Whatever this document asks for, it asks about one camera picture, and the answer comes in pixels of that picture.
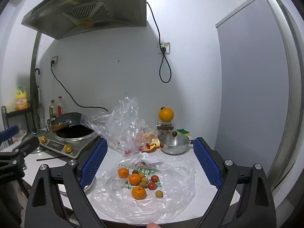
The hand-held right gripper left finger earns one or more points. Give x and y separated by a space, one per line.
95 161

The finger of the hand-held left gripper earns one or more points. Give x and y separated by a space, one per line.
26 144
10 131

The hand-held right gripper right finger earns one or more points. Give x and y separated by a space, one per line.
206 163

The white plate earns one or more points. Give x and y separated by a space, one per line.
91 185

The mandarin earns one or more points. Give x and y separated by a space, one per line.
139 192
123 173
134 179

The person's right hand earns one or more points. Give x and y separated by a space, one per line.
152 225

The black shelf rack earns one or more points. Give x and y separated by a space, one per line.
19 111

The black chopstick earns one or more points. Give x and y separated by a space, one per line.
47 158

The yellow oil bottle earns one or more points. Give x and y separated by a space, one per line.
21 101

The steel induction cooker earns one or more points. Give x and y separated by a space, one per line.
59 144

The yellow green sponge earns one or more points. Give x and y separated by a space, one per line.
183 131

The green printed plastic bag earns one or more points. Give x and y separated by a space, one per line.
171 182

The steel pot lid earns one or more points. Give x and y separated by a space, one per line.
171 140

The glass oil bottle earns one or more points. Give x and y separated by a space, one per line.
52 110

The black umbrella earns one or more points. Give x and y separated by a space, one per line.
38 95

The crumpled clear plastic bag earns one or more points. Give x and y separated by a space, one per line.
123 118

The orange peel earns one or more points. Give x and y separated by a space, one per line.
155 145

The grey vertical pipe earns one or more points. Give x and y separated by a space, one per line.
33 76

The large orange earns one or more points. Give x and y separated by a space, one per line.
166 115

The grey door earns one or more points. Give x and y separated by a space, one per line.
249 76

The grey wall socket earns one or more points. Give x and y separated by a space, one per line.
55 58

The white wall socket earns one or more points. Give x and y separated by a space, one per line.
167 45

